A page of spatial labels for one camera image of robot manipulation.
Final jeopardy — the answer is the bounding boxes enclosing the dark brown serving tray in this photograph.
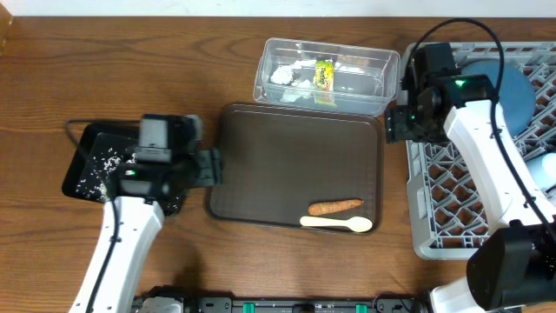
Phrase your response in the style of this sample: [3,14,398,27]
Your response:
[206,103,384,233]

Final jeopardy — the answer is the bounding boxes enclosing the scattered white rice grains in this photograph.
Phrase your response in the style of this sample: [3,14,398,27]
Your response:
[74,145,183,210]

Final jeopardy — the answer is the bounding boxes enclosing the dark blue plate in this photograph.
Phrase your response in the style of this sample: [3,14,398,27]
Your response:
[462,60,536,137]

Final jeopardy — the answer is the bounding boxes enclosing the black plastic tray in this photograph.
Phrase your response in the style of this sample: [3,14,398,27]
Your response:
[62,116,200,216]

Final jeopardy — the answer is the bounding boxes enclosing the yellow snack wrapper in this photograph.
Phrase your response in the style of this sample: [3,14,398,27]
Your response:
[313,60,336,107]

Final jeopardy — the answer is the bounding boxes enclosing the white tissue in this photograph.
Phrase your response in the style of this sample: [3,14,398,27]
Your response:
[281,60,316,103]
[270,65,295,85]

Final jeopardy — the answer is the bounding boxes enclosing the light blue cup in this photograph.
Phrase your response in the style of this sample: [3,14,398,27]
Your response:
[526,152,556,192]

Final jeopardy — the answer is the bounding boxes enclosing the cream plastic spoon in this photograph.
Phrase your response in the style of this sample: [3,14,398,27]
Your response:
[300,216,373,233]

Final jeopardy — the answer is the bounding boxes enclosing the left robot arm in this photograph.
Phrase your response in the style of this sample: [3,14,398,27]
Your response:
[69,192,186,312]

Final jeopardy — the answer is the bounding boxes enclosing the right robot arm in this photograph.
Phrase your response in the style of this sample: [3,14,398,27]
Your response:
[385,75,555,312]

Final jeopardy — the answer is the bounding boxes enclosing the clear plastic bin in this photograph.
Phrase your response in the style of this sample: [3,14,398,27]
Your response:
[253,38,400,117]

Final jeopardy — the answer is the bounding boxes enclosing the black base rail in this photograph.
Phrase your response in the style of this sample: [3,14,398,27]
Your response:
[129,284,431,313]

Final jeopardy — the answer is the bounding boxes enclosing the orange carrot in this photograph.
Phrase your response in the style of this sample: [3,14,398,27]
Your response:
[308,199,363,216]

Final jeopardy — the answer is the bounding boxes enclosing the grey dishwasher rack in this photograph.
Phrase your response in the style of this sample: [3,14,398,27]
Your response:
[406,42,555,260]

